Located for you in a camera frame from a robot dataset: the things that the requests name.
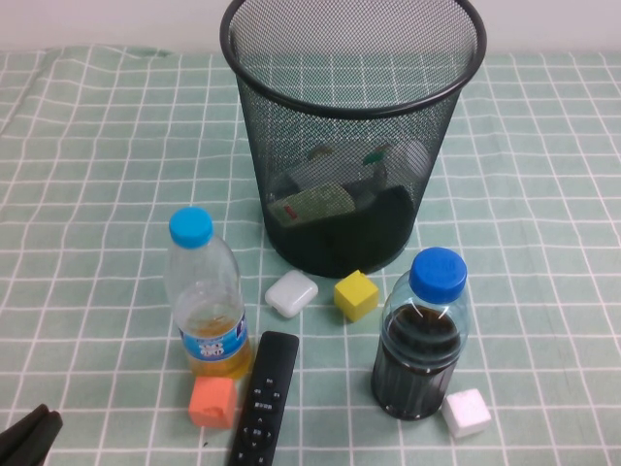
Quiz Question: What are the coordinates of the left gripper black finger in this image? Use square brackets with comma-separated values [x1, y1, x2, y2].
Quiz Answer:
[0, 410, 65, 466]
[0, 403, 50, 444]

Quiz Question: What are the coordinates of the white-capped clear bottle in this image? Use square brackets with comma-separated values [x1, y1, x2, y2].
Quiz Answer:
[266, 140, 434, 228]

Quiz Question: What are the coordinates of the beige-capped bottle brown label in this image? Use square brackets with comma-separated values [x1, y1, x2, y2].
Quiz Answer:
[351, 162, 416, 213]

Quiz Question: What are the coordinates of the black mesh wastebasket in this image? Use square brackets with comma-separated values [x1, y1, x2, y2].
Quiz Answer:
[218, 0, 488, 279]

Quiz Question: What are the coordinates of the orange cube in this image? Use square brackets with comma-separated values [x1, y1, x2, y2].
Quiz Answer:
[187, 376, 238, 430]

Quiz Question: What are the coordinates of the light-blue-capped bottle yellow liquid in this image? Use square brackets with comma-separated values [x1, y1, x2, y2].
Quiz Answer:
[163, 207, 254, 381]

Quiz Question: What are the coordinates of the black remote control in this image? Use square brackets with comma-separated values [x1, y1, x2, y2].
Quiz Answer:
[225, 330, 301, 466]

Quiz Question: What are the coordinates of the green checked tablecloth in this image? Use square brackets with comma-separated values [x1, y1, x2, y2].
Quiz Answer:
[0, 44, 621, 466]

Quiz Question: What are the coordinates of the white earbud case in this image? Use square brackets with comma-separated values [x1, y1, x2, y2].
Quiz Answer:
[264, 269, 319, 319]

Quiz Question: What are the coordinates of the yellow cube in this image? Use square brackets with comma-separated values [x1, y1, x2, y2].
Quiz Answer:
[333, 269, 380, 322]

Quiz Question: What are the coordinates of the blue-capped bottle dark liquid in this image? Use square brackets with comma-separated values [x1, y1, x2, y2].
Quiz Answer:
[371, 247, 471, 421]

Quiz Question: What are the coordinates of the white cube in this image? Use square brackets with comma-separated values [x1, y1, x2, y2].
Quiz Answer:
[441, 387, 492, 440]

